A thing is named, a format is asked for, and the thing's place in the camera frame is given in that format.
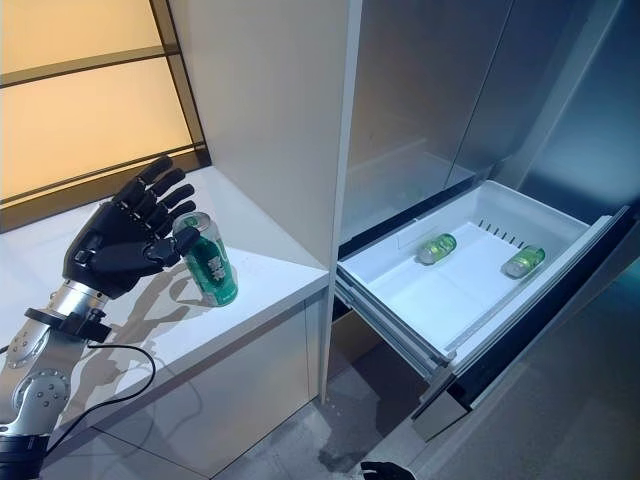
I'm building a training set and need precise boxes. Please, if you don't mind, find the stainless steel fridge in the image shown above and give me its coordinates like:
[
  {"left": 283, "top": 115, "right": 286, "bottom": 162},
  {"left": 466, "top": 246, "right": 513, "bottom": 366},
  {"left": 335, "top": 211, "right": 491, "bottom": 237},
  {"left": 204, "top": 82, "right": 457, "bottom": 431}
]
[{"left": 344, "top": 0, "right": 640, "bottom": 281}]

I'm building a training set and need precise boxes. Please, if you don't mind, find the green bottle, right in drawer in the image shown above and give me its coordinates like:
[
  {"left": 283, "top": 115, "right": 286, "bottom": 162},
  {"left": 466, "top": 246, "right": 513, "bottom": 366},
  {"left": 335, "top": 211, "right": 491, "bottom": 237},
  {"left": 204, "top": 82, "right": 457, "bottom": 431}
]
[{"left": 501, "top": 244, "right": 546, "bottom": 278}]

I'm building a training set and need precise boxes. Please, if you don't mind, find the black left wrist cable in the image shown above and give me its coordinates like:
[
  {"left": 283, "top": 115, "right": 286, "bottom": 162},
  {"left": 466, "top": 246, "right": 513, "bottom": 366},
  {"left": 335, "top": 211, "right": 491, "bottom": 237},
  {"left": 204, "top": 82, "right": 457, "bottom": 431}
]
[{"left": 37, "top": 341, "right": 157, "bottom": 474}]

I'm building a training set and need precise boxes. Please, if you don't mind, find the green bottle, left in drawer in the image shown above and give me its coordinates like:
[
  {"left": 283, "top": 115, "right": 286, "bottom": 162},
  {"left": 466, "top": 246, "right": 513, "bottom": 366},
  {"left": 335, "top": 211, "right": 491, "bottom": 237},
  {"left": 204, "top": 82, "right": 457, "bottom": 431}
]
[{"left": 417, "top": 232, "right": 457, "bottom": 265}]

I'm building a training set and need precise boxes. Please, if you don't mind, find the white fridge drawer bin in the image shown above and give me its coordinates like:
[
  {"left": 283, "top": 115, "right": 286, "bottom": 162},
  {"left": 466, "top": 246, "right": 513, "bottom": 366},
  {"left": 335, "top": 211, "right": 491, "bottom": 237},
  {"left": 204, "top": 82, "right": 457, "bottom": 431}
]
[{"left": 335, "top": 179, "right": 614, "bottom": 374}]

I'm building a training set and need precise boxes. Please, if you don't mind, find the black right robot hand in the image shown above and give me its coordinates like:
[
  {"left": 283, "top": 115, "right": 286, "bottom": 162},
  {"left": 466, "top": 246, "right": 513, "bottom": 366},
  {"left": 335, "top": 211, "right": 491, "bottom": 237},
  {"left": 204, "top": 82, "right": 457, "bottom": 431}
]
[{"left": 359, "top": 460, "right": 416, "bottom": 480}]

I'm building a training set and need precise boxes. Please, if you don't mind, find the orange window with brown frame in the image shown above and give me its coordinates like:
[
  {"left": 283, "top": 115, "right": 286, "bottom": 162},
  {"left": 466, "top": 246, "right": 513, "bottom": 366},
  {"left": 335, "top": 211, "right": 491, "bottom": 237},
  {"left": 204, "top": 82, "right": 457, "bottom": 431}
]
[{"left": 0, "top": 0, "right": 217, "bottom": 235}]

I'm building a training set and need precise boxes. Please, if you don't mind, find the dark fridge drawer front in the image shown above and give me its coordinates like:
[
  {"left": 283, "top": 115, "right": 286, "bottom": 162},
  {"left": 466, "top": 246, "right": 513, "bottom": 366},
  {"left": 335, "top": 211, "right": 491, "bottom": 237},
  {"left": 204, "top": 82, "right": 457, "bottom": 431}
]
[{"left": 412, "top": 203, "right": 640, "bottom": 429}]

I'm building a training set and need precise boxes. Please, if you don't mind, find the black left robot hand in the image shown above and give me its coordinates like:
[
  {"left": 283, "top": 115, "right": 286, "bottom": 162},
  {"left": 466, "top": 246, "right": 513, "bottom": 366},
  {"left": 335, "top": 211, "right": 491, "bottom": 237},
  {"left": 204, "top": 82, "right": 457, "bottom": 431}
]
[{"left": 60, "top": 155, "right": 200, "bottom": 301}]

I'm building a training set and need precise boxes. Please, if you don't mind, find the tall beige cabinet panel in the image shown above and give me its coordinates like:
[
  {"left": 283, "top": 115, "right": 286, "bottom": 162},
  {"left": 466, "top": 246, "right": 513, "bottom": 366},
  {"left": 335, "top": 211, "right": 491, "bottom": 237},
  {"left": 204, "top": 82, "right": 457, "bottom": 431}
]
[{"left": 169, "top": 0, "right": 364, "bottom": 404}]

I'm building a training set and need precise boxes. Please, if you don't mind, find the dark green drink can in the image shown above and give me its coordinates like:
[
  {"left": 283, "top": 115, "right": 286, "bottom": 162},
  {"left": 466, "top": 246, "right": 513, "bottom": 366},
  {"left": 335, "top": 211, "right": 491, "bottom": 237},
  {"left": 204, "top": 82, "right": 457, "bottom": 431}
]
[{"left": 172, "top": 210, "right": 240, "bottom": 307}]

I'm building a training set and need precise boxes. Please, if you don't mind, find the green bottle, in drawer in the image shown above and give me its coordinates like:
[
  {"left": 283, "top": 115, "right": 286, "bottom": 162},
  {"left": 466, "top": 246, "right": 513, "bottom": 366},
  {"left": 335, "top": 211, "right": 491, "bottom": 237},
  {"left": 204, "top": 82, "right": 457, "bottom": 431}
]
[
  {"left": 501, "top": 244, "right": 546, "bottom": 278},
  {"left": 417, "top": 232, "right": 457, "bottom": 265}
]

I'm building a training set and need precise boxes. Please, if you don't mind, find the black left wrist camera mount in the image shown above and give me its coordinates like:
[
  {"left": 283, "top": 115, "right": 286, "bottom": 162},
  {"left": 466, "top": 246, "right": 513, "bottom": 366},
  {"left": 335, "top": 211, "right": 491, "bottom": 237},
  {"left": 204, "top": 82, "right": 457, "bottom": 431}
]
[{"left": 24, "top": 307, "right": 111, "bottom": 345}]

